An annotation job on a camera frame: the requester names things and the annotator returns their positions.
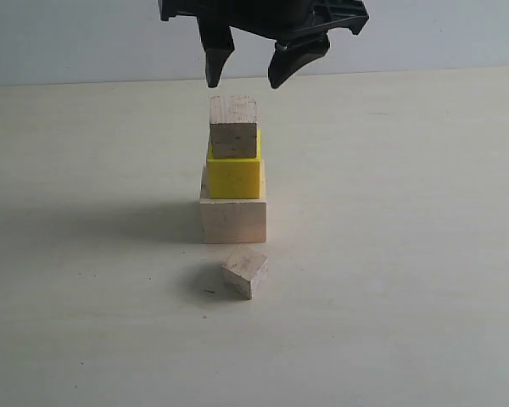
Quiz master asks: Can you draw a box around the small wooden cube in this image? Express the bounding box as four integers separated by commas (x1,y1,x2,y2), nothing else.
221,244,268,300

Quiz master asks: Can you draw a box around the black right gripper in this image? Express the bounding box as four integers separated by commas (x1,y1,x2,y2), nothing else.
158,0,369,89

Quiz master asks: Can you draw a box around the large pale wooden cube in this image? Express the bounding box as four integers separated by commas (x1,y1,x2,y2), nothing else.
199,163,267,244

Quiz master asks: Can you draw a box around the yellow cube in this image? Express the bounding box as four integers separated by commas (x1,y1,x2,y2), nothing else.
205,130,265,199

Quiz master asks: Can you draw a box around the medium wooden cube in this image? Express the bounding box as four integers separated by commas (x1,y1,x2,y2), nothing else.
210,96,258,159

